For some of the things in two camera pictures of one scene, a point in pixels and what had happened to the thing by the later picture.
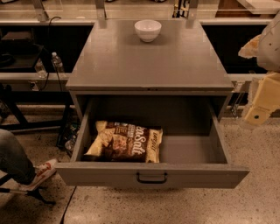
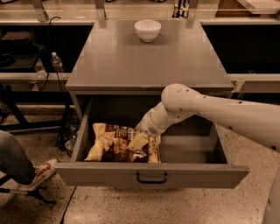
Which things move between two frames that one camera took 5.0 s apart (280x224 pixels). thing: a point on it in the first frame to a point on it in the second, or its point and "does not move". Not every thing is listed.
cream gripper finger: (250, 49) to (138, 142)
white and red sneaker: (42, 172) does not move
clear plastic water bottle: (58, 63) does not move
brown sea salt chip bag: (117, 142) does not move
